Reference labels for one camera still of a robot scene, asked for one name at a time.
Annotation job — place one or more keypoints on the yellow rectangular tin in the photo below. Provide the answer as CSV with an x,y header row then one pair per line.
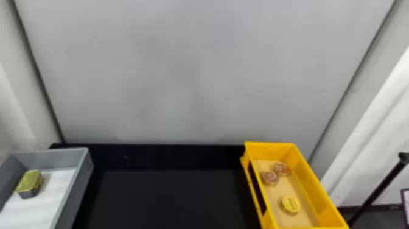
x,y
29,183

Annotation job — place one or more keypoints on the black pole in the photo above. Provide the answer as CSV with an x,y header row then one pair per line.
x,y
377,192

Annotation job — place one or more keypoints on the grey box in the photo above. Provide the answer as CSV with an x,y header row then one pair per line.
x,y
78,179

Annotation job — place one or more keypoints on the yellow box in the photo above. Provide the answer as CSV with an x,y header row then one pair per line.
x,y
310,188

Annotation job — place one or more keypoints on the yellow can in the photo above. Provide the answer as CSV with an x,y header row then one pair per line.
x,y
290,204

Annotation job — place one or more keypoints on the brown can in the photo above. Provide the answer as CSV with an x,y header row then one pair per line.
x,y
269,177
281,168

